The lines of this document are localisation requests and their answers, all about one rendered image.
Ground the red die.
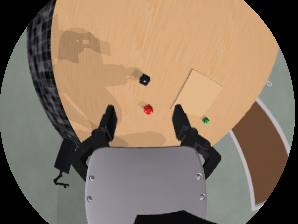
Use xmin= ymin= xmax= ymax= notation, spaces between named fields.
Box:
xmin=144 ymin=104 xmax=153 ymax=115

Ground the green die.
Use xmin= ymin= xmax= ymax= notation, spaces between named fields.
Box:
xmin=203 ymin=117 xmax=210 ymax=124

